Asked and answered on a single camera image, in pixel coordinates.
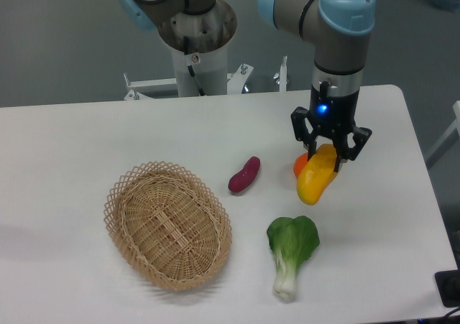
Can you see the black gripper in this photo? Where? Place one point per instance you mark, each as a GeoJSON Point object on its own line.
{"type": "Point", "coordinates": [331, 117]}

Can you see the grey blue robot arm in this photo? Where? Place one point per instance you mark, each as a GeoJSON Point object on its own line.
{"type": "Point", "coordinates": [338, 29]}

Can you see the orange tangerine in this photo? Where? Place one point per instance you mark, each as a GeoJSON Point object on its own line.
{"type": "Point", "coordinates": [299, 164]}

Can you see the purple sweet potato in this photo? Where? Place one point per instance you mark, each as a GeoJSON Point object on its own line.
{"type": "Point", "coordinates": [246, 176]}

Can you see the green bok choy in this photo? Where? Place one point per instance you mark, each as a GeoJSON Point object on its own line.
{"type": "Point", "coordinates": [292, 241]}

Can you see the white furniture leg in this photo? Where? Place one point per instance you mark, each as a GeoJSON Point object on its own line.
{"type": "Point", "coordinates": [446, 140]}

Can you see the woven wicker basket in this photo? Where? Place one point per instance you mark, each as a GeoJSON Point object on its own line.
{"type": "Point", "coordinates": [168, 225]}

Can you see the black device at table edge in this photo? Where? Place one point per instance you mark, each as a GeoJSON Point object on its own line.
{"type": "Point", "coordinates": [448, 287]}

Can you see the white metal base frame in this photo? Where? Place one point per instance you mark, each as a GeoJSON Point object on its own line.
{"type": "Point", "coordinates": [236, 83]}

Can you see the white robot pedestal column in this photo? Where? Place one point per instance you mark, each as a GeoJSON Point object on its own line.
{"type": "Point", "coordinates": [199, 46]}

